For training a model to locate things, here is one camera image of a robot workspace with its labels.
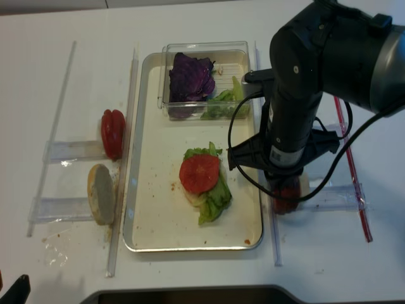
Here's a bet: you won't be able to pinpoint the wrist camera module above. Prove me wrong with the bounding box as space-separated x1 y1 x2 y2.
241 69 275 99

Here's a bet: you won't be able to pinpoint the white pusher block patties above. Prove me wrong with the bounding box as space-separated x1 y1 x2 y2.
299 172 310 198

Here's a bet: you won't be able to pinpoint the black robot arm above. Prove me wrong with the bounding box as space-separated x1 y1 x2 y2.
1 1 404 303

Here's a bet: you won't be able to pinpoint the green lettuce in container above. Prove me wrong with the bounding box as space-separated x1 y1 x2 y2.
200 76 244 120

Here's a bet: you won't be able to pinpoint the purple cabbage leaves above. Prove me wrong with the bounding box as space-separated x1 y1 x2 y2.
168 53 215 120

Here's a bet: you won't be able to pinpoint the sliced meat patties stack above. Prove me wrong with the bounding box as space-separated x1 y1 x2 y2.
273 177 301 215

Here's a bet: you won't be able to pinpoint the clear holder track lower right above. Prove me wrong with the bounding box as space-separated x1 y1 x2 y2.
297 184 358 212

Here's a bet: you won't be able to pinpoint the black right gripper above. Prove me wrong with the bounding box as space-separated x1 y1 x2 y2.
228 123 340 179

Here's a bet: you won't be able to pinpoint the clear holder track lower left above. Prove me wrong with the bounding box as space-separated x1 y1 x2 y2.
28 197 93 224

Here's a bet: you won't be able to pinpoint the clear plastic container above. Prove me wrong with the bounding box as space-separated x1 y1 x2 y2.
158 41 250 120

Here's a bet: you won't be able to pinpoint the clear holder track upper left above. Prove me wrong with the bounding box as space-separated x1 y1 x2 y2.
42 141 108 163

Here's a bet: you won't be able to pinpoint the sliced tomato stack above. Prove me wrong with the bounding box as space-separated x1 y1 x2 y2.
101 110 126 161

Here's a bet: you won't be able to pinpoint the bread slice on holder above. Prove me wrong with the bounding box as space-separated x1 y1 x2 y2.
87 163 116 225

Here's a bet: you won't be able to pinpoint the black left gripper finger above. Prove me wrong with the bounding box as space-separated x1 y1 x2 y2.
3 274 31 304

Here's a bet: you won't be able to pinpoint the clear holder track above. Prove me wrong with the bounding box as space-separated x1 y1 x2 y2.
42 141 108 163
297 184 358 212
28 197 93 224

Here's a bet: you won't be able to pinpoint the clear far left strip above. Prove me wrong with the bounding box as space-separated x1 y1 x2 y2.
26 41 77 238

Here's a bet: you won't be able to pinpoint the bottom bun on tray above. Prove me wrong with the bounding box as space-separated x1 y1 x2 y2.
182 167 228 208

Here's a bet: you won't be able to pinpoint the clear rail left of tray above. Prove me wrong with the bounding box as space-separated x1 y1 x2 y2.
106 47 139 278

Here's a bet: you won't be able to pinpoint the black cable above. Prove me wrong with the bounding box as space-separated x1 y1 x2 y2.
227 90 405 203

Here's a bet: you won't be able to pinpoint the green lettuce on sandwich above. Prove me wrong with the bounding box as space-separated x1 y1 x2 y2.
179 142 232 225

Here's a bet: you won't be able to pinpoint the metal baking tray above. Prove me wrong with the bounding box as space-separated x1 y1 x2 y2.
123 53 263 252

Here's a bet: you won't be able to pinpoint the tomato slice on sandwich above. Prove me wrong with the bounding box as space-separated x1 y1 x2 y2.
179 154 220 194

